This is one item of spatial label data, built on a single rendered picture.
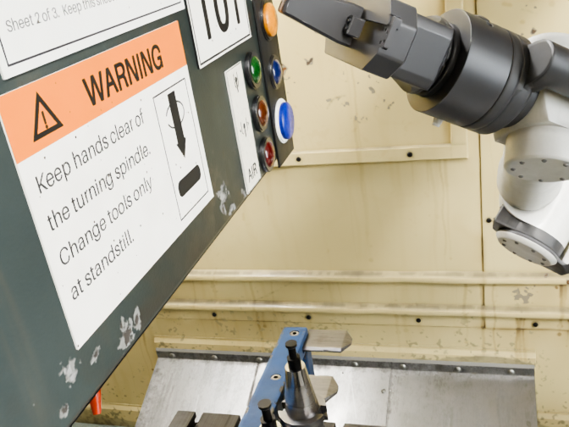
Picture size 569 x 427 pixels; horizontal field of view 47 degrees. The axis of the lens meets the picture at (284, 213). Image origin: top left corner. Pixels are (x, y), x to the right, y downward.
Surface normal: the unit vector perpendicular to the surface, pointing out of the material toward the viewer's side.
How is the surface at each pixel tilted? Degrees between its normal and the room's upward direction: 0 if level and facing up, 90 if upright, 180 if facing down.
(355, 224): 90
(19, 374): 90
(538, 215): 48
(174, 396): 24
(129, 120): 90
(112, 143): 90
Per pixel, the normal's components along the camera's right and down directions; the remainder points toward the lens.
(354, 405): -0.24, -0.65
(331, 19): 0.25, 0.36
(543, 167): -0.17, 0.95
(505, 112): 0.07, 0.70
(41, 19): 0.95, -0.02
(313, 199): -0.26, 0.43
